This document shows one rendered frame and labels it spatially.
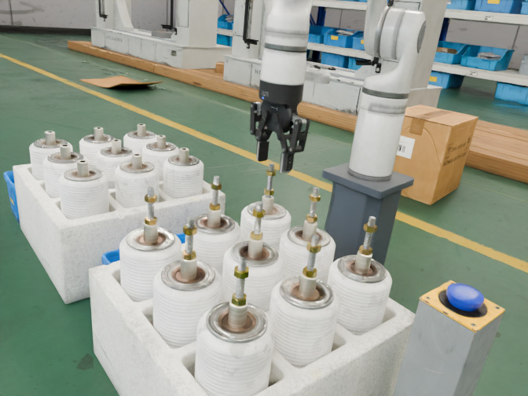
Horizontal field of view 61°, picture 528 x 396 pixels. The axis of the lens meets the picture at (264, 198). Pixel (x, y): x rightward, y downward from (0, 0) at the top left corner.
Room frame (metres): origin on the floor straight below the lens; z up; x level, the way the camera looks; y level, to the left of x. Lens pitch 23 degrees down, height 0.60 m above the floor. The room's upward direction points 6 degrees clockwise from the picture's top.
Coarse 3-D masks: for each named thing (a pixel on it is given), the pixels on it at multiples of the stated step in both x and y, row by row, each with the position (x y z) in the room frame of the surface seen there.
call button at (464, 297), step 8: (448, 288) 0.44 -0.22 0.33; (456, 288) 0.44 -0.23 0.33; (464, 288) 0.44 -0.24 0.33; (472, 288) 0.45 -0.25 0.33; (448, 296) 0.43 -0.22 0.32; (456, 296) 0.43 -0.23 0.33; (464, 296) 0.43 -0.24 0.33; (472, 296) 0.43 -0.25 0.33; (480, 296) 0.43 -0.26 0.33; (456, 304) 0.43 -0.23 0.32; (464, 304) 0.42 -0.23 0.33; (472, 304) 0.42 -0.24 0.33; (480, 304) 0.42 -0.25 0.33
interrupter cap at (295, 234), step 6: (294, 228) 0.71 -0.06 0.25; (300, 228) 0.71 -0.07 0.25; (318, 228) 0.72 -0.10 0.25; (288, 234) 0.68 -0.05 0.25; (294, 234) 0.68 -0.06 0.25; (300, 234) 0.69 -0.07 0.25; (318, 234) 0.69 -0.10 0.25; (324, 234) 0.70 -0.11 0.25; (294, 240) 0.66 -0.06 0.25; (300, 240) 0.66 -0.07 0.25; (306, 240) 0.67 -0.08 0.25; (324, 240) 0.67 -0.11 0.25; (330, 240) 0.67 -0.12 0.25; (324, 246) 0.66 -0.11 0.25
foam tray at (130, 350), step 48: (96, 288) 0.60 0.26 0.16; (96, 336) 0.61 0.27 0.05; (144, 336) 0.48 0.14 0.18; (336, 336) 0.53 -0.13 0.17; (384, 336) 0.53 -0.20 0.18; (144, 384) 0.46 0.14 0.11; (192, 384) 0.40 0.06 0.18; (288, 384) 0.42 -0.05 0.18; (336, 384) 0.46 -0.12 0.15; (384, 384) 0.55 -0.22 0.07
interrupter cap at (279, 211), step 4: (252, 204) 0.79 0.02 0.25; (256, 204) 0.79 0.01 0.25; (276, 204) 0.80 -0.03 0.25; (248, 208) 0.77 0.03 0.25; (252, 208) 0.77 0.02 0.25; (276, 208) 0.79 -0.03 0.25; (280, 208) 0.79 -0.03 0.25; (284, 208) 0.79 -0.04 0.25; (248, 212) 0.76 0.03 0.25; (272, 212) 0.77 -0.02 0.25; (276, 212) 0.77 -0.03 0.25; (280, 212) 0.77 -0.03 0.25; (284, 212) 0.77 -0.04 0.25; (264, 216) 0.74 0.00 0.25; (268, 216) 0.75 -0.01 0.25; (272, 216) 0.75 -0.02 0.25; (276, 216) 0.75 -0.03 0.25; (280, 216) 0.75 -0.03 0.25; (284, 216) 0.76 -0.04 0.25
